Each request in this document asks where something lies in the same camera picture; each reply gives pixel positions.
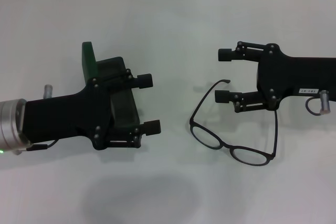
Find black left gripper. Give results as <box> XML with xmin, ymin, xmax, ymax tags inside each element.
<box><xmin>20</xmin><ymin>76</ymin><xmax>115</xmax><ymax>152</ymax></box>

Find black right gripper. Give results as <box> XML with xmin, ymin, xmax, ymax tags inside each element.
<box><xmin>214</xmin><ymin>40</ymin><xmax>336</xmax><ymax>113</ymax></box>

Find green glasses case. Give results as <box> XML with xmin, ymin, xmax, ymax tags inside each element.
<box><xmin>80</xmin><ymin>41</ymin><xmax>142</xmax><ymax>133</ymax></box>

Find black frame glasses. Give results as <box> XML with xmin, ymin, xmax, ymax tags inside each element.
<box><xmin>188</xmin><ymin>79</ymin><xmax>279</xmax><ymax>167</ymax></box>

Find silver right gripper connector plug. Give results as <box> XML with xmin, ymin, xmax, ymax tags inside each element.
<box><xmin>319</xmin><ymin>90</ymin><xmax>331</xmax><ymax>116</ymax></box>

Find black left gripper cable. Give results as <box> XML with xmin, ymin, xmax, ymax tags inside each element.
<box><xmin>15</xmin><ymin>139</ymin><xmax>58</xmax><ymax>155</ymax></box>

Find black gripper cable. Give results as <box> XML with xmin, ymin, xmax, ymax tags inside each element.
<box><xmin>15</xmin><ymin>139</ymin><xmax>58</xmax><ymax>155</ymax></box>
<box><xmin>305</xmin><ymin>96</ymin><xmax>321</xmax><ymax>116</ymax></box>

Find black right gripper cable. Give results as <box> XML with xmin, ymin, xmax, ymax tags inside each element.
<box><xmin>305</xmin><ymin>96</ymin><xmax>321</xmax><ymax>116</ymax></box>

